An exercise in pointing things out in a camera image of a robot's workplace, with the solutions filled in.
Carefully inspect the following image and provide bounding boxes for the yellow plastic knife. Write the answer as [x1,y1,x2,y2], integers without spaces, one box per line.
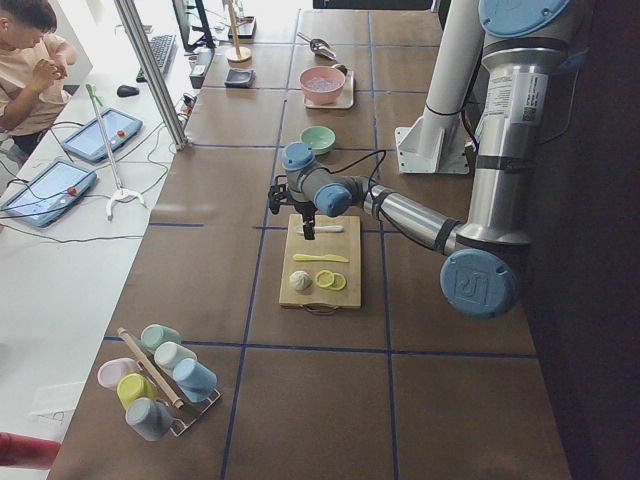
[292,253,350,263]

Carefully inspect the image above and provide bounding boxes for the black keyboard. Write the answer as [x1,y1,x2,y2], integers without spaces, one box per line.
[149,34,177,77]

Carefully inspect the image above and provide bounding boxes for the white cup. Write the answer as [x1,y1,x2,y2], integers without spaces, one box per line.
[154,341,197,377]

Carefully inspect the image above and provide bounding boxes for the lemon slice lower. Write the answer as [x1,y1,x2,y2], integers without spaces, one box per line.
[328,272,347,291]

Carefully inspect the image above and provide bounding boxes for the wooden mug tree stand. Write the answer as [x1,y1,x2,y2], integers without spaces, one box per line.
[225,0,252,64]

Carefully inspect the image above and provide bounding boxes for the yellow cup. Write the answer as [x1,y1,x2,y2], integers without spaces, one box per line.
[116,373,159,410]

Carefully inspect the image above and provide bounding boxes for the reacher grabber tool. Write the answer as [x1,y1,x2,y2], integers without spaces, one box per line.
[85,83,146,221]

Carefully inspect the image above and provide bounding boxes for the green ceramic bowl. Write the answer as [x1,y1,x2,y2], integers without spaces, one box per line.
[300,125,336,156]

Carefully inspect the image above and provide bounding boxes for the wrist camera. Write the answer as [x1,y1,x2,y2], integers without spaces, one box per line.
[268,175,291,215]

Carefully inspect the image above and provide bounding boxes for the steel ice scoop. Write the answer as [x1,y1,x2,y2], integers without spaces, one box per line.
[297,32,337,61]

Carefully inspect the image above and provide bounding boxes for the grey cup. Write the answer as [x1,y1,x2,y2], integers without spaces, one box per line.
[125,397,173,442]

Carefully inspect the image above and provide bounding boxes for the white bun toy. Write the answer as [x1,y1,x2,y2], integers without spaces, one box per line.
[289,270,313,292]

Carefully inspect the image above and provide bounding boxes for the white pedestal column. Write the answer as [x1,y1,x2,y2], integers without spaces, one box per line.
[395,0,484,175]

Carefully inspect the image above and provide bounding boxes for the pink cup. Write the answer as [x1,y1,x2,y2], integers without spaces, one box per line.
[96,357,140,391]

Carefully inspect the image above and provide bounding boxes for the white plastic spoon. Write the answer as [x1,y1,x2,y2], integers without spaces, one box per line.
[295,225,344,235]

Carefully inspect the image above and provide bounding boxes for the red fire extinguisher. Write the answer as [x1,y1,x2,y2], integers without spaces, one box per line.
[1,432,61,470]

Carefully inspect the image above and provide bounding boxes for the lemon slice upper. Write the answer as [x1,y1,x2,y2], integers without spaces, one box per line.
[314,270,335,289]

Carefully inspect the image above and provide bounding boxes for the near teach pendant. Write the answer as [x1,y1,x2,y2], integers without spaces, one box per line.
[1,158,97,228]

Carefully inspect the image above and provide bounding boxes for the lemon slice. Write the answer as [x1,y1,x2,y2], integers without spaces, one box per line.
[314,270,335,289]
[328,272,347,291]

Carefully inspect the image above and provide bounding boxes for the aluminium frame post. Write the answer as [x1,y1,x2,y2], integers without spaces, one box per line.
[114,0,189,151]

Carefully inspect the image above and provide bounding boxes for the wooden cutting board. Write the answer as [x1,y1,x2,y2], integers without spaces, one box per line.
[279,214,362,312]

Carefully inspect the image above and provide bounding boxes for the green lime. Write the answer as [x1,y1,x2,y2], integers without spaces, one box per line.
[333,64,348,75]

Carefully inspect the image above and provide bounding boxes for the wooden rack handle bar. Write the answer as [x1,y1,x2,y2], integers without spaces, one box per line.
[117,328,185,409]

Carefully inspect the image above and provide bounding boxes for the black computer mouse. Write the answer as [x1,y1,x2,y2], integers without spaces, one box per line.
[116,85,140,98]

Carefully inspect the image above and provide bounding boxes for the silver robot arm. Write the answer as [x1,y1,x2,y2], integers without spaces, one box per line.
[268,1,592,319]

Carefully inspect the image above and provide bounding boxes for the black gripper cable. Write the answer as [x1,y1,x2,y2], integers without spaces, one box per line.
[329,148,389,201]

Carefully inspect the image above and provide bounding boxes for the white cup rack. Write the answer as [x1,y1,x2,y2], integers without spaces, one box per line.
[134,353,221,437]

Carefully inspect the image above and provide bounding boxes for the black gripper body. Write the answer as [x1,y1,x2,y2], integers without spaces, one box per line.
[294,201,316,223]

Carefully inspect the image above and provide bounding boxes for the folded grey cloth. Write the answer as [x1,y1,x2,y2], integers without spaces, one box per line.
[224,68,255,89]

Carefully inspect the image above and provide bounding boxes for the far teach pendant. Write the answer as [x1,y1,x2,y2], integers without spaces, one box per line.
[61,107,144,165]

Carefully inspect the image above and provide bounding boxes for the seated person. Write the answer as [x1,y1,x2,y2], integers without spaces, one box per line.
[1,0,78,156]

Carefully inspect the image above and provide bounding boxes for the pink bowl of ice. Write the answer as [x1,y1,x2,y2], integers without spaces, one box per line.
[299,66,346,105]

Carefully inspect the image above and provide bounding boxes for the teach pendant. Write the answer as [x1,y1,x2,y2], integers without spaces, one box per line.
[61,107,144,165]
[1,158,97,228]

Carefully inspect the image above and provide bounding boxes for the blue cup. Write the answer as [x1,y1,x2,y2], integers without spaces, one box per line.
[172,358,217,403]

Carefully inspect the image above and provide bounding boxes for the black flat box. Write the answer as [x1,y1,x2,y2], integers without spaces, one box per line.
[188,48,214,89]

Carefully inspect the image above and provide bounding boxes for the green cup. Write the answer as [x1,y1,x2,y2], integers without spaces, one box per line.
[140,324,182,354]

